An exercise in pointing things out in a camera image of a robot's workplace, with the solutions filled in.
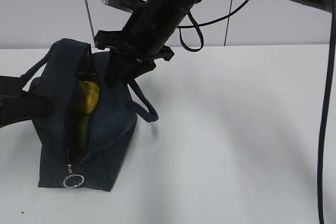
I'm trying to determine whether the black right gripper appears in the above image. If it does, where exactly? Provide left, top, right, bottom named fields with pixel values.
left=94, top=7, right=174, bottom=86

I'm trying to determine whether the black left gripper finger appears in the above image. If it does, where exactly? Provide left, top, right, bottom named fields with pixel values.
left=1, top=76, right=27, bottom=95
left=1, top=91, right=55, bottom=127

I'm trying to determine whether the yellow squash toy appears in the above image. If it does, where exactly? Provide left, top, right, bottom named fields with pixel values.
left=77, top=81, right=100, bottom=114

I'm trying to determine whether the dark blue fabric lunch bag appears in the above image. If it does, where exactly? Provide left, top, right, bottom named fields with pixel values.
left=24, top=38, right=159, bottom=191

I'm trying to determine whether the green cucumber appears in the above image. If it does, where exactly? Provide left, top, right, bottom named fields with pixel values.
left=72, top=114, right=90, bottom=156

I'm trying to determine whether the metal zipper pull ring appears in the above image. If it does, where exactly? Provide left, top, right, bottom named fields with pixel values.
left=63, top=163, right=85, bottom=189

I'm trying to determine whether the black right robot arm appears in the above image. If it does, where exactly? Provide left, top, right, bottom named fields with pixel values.
left=94, top=0, right=335, bottom=85

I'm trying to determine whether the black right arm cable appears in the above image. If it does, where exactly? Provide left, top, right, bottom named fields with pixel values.
left=178, top=0, right=336, bottom=224

